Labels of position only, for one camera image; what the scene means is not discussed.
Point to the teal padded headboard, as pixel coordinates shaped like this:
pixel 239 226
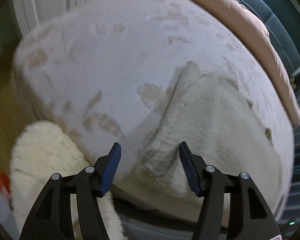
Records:
pixel 282 18

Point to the white fluffy rug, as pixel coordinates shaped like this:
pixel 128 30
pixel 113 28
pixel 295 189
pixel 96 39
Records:
pixel 40 151

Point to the cream knitted sweater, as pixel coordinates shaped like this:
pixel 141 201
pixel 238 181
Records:
pixel 210 115

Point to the white floral bed blanket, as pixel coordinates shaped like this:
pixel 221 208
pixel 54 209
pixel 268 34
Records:
pixel 106 73

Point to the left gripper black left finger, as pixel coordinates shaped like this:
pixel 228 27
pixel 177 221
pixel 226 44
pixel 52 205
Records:
pixel 50 216

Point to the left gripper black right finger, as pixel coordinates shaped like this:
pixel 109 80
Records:
pixel 250 216

